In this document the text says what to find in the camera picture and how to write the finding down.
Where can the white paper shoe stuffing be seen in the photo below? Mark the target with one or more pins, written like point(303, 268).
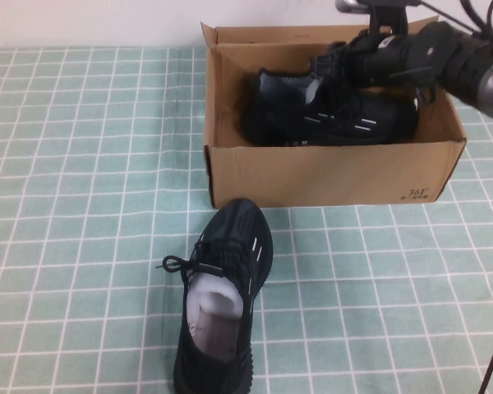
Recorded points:
point(213, 295)
point(314, 88)

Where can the black knit sneaker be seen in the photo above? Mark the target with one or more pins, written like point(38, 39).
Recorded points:
point(230, 230)
point(374, 119)

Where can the green white checked tablecloth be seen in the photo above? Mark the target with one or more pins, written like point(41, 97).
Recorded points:
point(86, 205)

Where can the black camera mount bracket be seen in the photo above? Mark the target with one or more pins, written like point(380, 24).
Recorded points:
point(388, 22)

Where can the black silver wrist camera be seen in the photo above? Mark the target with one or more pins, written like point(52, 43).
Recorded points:
point(378, 5)

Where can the brown cardboard shoe box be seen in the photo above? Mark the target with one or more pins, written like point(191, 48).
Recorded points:
point(312, 176)

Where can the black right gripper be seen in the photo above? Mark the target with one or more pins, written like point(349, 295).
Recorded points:
point(386, 61)

